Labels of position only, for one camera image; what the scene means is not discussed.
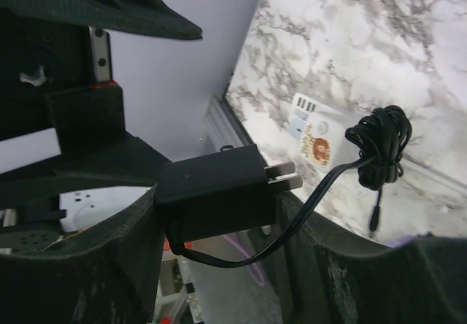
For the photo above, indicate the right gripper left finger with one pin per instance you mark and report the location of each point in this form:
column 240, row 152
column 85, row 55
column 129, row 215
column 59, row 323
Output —
column 106, row 274

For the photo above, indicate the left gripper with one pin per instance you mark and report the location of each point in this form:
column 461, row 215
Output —
column 55, row 75

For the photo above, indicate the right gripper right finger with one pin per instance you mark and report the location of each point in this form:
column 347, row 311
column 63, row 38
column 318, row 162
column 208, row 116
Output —
column 327, row 274

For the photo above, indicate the black charger with cable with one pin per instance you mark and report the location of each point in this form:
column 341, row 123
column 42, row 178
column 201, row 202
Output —
column 232, row 190

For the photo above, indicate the white cube socket adapter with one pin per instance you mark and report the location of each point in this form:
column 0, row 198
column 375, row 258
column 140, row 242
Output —
column 323, row 143

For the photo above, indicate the white power strip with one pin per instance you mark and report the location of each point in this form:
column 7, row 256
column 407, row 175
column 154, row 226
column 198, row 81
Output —
column 300, row 109

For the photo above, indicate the purple power strip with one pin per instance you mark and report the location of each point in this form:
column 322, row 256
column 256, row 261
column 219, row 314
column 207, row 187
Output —
column 400, row 242

